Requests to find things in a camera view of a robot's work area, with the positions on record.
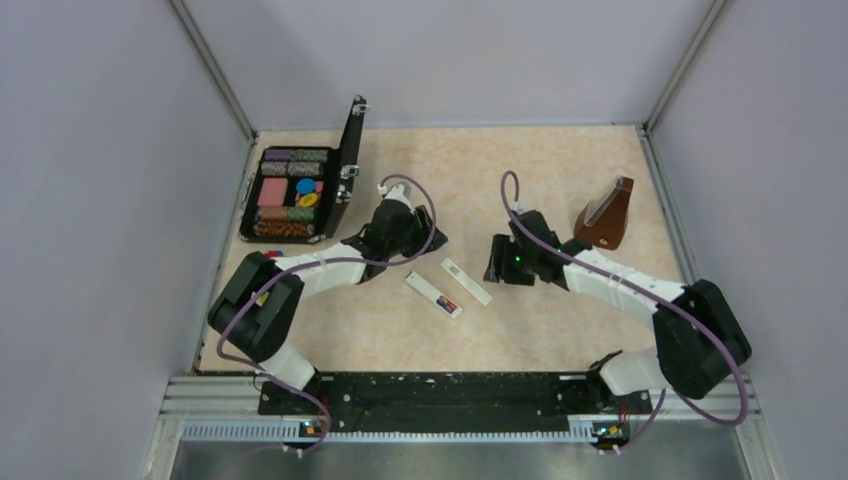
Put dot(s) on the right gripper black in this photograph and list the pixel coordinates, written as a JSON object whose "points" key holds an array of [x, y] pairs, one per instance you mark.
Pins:
{"points": [[499, 268]]}

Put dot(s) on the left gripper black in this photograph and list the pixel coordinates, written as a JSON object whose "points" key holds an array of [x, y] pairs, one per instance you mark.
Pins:
{"points": [[421, 222]]}

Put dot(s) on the white remote battery cover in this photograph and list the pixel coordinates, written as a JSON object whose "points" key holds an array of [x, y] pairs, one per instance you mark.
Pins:
{"points": [[466, 281]]}

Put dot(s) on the white black remote control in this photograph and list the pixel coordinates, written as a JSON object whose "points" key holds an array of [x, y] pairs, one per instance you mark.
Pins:
{"points": [[429, 292]]}

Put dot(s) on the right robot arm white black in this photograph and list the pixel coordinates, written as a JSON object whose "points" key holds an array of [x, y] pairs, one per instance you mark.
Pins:
{"points": [[698, 340]]}

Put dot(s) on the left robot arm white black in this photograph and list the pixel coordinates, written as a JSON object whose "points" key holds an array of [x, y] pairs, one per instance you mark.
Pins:
{"points": [[259, 302]]}

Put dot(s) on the brown wooden metronome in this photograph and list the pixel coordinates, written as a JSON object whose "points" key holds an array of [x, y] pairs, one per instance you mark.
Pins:
{"points": [[603, 222]]}

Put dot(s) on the black poker chip case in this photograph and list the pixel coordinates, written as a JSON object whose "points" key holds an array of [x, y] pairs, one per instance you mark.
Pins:
{"points": [[299, 194]]}

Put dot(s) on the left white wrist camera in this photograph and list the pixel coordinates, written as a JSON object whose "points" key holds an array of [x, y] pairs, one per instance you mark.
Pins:
{"points": [[399, 192]]}

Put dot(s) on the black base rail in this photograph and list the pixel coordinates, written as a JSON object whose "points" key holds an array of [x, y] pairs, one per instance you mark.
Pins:
{"points": [[456, 407]]}

